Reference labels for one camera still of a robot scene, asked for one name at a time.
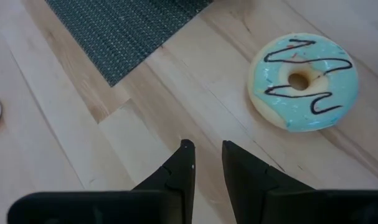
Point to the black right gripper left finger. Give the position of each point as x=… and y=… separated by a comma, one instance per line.
x=163, y=205

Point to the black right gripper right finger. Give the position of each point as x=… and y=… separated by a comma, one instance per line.
x=269, y=202

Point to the large mint donut dark zigzag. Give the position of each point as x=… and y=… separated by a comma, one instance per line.
x=332, y=93

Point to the dark grey woven placemat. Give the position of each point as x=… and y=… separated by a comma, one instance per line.
x=123, y=37

